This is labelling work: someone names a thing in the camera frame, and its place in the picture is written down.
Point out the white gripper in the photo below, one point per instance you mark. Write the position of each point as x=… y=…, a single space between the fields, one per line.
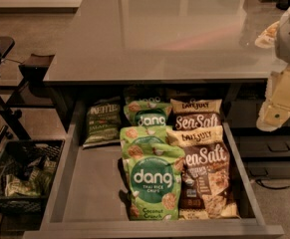
x=276 y=108

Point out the green jalapeno kettle chip bag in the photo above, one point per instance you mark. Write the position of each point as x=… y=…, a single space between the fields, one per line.
x=103 y=122

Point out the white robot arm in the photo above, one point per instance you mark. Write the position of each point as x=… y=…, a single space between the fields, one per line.
x=277 y=35

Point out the rear brown sea salt bag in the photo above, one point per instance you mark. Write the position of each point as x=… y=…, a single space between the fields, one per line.
x=196 y=114

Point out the brown sea salt bag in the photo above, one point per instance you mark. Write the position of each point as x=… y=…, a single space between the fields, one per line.
x=205 y=190
x=196 y=114

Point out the front brown sea salt bag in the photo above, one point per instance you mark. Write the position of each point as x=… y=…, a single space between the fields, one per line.
x=205 y=190

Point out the rear green dang chip bag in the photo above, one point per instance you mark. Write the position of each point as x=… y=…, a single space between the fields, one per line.
x=145 y=113

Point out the green dang chip bag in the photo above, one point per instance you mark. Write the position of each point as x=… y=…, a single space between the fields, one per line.
x=153 y=172
x=142 y=134
x=145 y=113

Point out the front green dang chip bag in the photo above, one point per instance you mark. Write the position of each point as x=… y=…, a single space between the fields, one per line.
x=153 y=172

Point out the middle green dang chip bag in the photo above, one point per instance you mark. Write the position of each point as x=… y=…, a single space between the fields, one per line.
x=142 y=134

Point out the grey open top drawer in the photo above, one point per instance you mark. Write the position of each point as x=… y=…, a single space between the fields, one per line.
x=90 y=199

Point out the green chip bags in crate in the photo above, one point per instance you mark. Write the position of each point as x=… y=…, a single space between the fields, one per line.
x=33 y=179

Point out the black plastic crate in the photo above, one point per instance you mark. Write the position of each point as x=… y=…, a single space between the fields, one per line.
x=25 y=151

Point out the dark chair with frame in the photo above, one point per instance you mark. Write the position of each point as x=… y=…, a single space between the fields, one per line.
x=27 y=93

